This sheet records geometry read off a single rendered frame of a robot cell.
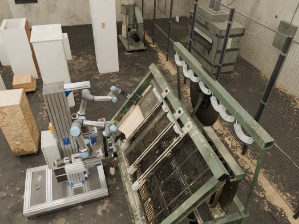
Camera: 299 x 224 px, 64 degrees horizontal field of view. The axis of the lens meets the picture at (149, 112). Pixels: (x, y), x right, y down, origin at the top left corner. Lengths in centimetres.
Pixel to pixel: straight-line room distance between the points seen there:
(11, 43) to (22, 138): 313
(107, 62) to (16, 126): 354
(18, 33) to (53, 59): 188
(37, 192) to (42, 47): 276
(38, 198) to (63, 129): 137
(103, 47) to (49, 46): 209
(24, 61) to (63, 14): 437
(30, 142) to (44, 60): 171
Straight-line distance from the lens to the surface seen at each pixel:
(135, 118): 377
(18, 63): 750
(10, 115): 462
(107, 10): 679
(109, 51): 718
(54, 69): 561
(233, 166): 256
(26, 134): 485
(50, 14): 1131
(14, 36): 723
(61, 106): 320
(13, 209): 467
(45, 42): 537
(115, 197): 433
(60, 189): 434
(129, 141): 363
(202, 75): 307
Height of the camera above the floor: 367
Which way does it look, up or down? 39 degrees down
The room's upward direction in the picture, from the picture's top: 2 degrees clockwise
